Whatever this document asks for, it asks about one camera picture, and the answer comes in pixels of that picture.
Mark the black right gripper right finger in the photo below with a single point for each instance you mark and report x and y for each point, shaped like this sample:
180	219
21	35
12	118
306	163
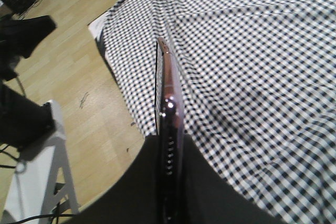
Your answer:
206	198

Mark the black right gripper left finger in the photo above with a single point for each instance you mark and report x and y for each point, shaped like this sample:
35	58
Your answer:
133	198

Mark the black smartphone with sticker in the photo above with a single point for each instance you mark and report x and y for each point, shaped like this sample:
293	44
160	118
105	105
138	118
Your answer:
169	116

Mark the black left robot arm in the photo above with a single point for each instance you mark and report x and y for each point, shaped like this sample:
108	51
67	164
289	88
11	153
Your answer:
22	120

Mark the black white checkered quilt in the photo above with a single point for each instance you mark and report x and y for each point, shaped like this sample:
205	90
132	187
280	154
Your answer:
258	79

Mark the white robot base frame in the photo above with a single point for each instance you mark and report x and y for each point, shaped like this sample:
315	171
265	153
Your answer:
42	181

